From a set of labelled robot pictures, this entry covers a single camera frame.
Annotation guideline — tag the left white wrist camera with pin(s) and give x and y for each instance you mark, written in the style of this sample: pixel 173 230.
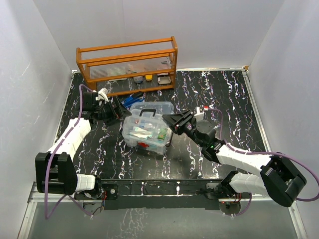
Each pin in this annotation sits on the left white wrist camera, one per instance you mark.
pixel 101 97

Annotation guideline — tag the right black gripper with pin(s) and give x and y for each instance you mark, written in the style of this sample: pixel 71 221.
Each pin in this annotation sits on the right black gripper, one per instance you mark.
pixel 178 120

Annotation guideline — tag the small glass jar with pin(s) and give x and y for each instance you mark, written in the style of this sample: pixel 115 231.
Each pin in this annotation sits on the small glass jar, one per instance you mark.
pixel 138 79

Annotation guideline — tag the white green sachet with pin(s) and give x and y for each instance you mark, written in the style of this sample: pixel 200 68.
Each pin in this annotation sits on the white green sachet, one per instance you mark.
pixel 141 133

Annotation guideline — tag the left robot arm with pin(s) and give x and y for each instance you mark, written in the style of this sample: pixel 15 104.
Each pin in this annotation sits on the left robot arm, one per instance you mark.
pixel 55 172

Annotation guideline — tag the blue stapler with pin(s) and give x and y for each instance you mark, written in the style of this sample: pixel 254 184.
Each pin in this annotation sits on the blue stapler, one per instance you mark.
pixel 134 98

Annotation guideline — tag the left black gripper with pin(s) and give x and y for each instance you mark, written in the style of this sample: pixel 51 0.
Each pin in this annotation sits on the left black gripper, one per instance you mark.
pixel 118 112

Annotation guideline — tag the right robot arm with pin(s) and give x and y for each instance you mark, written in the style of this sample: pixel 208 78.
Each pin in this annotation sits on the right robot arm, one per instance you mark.
pixel 268 174

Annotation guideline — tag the white open cardboard box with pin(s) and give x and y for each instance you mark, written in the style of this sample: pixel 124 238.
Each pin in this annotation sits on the white open cardboard box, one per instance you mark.
pixel 164 80

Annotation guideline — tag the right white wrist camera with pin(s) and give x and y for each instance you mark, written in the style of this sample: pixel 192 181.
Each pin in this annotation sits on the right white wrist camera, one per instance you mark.
pixel 200 112

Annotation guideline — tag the small green box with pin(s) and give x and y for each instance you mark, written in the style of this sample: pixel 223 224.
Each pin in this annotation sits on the small green box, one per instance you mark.
pixel 162 133

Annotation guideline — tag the yellow small container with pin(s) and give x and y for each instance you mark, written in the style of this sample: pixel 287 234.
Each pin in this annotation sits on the yellow small container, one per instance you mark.
pixel 149 77

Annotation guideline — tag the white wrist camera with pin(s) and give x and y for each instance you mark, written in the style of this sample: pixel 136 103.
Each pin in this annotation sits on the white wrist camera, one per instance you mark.
pixel 200 112
pixel 101 97

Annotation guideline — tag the clear medicine kit box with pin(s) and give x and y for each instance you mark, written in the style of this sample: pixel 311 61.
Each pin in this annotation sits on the clear medicine kit box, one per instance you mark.
pixel 147 142

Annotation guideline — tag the clear lid with black handle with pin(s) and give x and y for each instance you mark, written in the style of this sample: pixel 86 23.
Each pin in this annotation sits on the clear lid with black handle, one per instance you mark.
pixel 151 111

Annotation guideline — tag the orange wooden shelf rack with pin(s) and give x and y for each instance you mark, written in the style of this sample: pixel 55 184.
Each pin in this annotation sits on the orange wooden shelf rack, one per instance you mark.
pixel 128 60

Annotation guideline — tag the clear divided organizer tray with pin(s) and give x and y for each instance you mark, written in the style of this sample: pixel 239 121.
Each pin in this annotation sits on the clear divided organizer tray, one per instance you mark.
pixel 147 128

